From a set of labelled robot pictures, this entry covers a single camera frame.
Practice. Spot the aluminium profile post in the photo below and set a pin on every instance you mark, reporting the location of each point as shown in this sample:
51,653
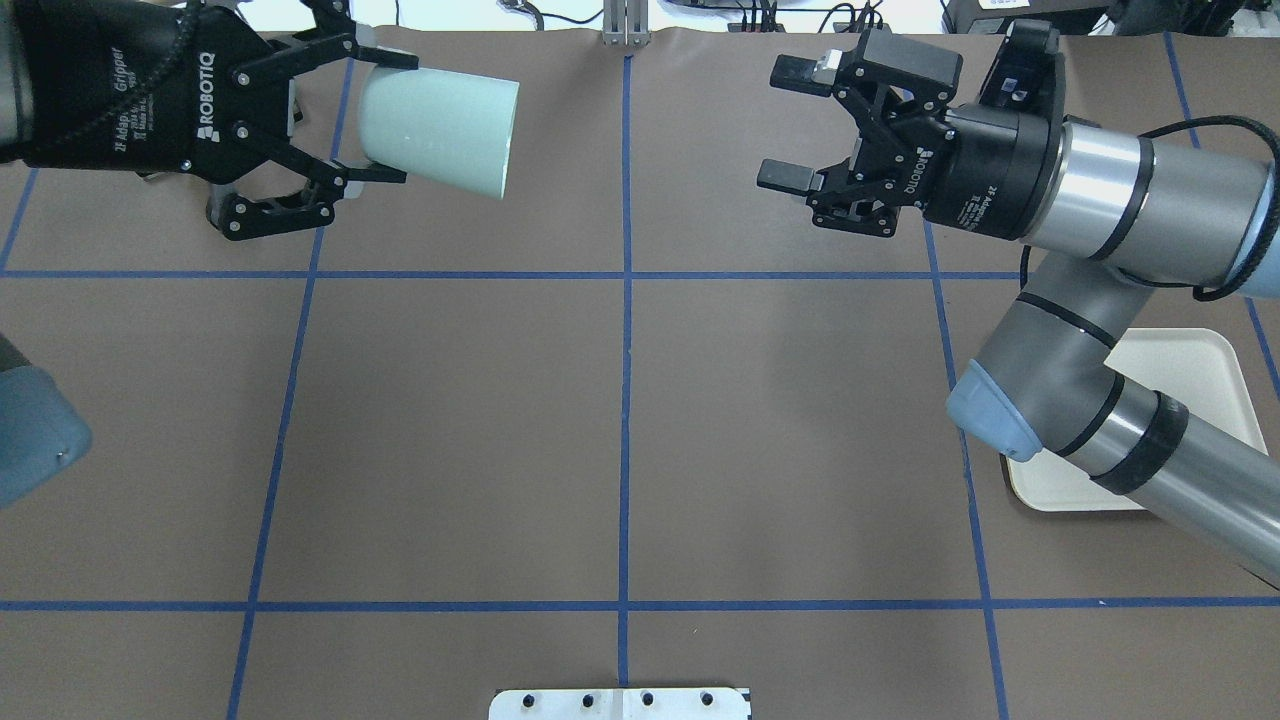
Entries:
625,23

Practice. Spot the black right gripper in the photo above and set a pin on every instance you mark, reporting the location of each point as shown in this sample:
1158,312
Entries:
985,170

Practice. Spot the black power box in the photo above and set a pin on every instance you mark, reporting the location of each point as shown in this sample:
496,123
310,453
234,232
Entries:
1073,18

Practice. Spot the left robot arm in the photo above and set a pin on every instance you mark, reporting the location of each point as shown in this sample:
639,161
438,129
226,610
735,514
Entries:
268,180

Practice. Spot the light green plastic cup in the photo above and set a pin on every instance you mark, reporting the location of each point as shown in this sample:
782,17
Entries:
449,127

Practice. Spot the white metal bracket plate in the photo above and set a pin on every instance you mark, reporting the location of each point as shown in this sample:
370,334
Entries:
623,703

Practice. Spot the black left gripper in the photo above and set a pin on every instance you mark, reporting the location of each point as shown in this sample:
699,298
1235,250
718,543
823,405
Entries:
120,90

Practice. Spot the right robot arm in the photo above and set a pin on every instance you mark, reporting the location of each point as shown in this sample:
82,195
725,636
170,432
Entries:
1117,216

